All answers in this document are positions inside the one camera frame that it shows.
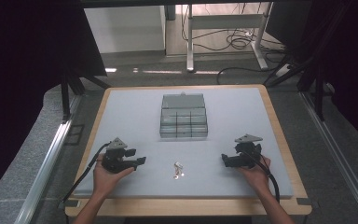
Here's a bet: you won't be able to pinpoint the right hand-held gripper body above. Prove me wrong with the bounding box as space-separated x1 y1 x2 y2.
234 133 264 169

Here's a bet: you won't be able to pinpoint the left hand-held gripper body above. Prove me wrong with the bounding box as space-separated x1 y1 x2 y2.
102 137 136 175

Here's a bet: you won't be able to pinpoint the small metal parts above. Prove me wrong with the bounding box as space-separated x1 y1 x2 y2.
172 161 185 175

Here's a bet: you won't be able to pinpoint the clear plastic compartment box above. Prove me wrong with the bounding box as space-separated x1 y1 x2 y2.
159 92 209 139

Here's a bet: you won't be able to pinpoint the person's left hand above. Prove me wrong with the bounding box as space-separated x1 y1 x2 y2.
92 153 136 199

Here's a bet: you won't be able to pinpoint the person's right hand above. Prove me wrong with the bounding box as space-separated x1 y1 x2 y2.
237 155 272 196

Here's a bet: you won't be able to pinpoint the grey foam mat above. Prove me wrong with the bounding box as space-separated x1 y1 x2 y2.
73 87 295 200

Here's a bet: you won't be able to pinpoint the black floor grate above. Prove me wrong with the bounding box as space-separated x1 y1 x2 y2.
64 123 86 147

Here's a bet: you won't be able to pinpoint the black tripod stand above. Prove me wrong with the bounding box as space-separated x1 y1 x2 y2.
263 52 328 122
60 66 112 123

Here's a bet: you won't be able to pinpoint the white power strip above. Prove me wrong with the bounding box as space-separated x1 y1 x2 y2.
274 63 292 77

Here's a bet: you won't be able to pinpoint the white cabinet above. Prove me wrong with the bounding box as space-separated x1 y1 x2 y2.
83 5 167 54

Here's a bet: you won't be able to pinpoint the dark curtain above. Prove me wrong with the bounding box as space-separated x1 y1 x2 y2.
265 0 358 152
0 0 108 206

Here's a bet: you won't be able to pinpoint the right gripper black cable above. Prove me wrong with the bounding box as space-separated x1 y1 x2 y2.
244 149 282 203

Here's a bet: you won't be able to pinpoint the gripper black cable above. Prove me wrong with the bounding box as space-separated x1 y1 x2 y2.
61 142 112 203
244 149 282 203

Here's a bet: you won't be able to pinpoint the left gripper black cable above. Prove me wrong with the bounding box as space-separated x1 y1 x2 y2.
61 142 112 203

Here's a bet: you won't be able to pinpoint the aluminium rail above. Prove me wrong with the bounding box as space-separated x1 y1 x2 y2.
13 92 82 224
298 91 358 224

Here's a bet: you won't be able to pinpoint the black cables on floor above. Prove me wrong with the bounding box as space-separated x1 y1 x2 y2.
180 3 288 86

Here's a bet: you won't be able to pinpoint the white metal desk frame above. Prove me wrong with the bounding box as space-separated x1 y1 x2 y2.
186 2 274 73

